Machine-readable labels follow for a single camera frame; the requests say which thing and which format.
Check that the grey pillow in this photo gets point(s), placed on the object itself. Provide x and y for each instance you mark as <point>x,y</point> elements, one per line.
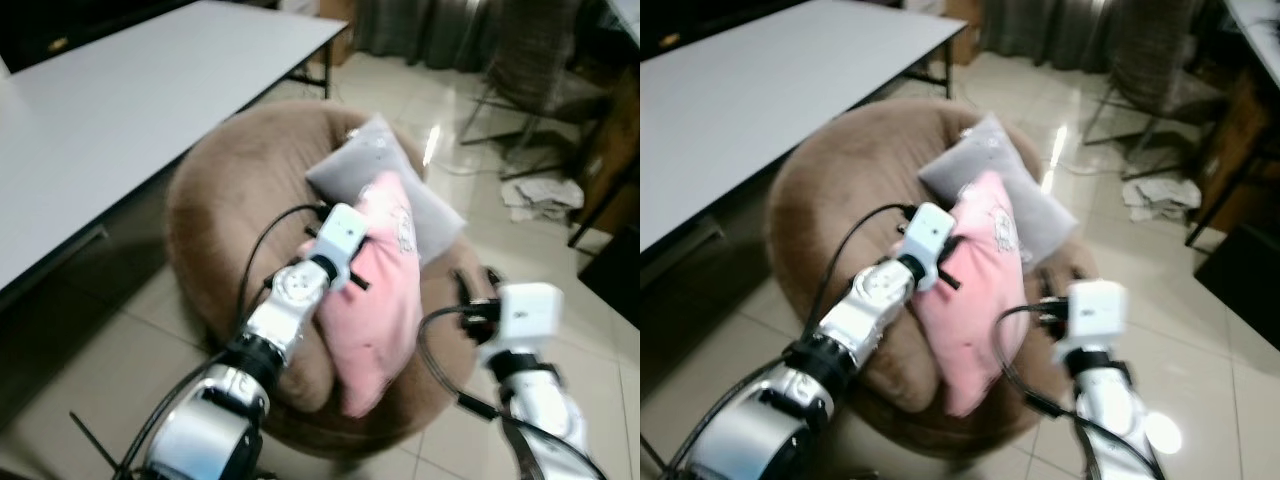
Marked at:
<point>975,160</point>
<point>360,160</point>

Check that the small white table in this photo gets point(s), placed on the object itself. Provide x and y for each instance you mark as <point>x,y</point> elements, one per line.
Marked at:
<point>1260,30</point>

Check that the dark wooden cabinet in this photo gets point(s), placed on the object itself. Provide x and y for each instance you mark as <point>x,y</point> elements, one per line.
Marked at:
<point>615,150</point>
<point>1240,130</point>

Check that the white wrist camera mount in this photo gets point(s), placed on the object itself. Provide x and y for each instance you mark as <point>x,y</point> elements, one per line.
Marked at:
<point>338,235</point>
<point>530,312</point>
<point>1095,310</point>
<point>925,235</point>

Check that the metal frame chair grey fabric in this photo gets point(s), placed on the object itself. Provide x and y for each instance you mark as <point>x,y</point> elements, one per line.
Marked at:
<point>535,50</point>
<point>1150,50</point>

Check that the black box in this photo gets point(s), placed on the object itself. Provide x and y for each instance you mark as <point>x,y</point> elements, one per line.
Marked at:
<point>1245,285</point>
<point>615,275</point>

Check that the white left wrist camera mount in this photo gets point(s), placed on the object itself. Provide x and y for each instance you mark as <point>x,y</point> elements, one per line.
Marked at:
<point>925,235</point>
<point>338,235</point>

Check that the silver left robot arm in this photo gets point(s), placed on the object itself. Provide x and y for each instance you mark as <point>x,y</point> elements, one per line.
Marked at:
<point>860,310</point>
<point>270,320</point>

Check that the brown cardboard box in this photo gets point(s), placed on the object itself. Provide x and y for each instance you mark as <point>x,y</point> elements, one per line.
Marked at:
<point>340,25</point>
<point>965,25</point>

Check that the brown beanbag sofa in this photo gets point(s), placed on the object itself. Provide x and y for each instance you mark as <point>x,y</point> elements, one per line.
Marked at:
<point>850,180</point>
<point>240,180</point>

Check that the long white table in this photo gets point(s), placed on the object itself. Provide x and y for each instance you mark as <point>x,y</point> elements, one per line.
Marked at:
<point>130,100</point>
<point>780,100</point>

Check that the pink pillow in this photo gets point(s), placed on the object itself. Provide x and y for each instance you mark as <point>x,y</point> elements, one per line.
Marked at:
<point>975,320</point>
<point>375,320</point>

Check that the grey curtain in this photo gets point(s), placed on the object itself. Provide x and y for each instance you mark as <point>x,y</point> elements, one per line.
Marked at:
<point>1040,25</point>
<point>420,25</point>

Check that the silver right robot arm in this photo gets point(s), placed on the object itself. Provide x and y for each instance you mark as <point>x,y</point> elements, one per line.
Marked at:
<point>545,410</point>
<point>1105,400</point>

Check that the crumpled white cloth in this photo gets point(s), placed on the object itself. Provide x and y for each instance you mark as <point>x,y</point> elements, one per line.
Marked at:
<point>1160,195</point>
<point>540,195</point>

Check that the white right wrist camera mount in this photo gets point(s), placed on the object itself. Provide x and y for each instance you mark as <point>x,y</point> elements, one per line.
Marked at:
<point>530,312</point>
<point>1095,310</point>

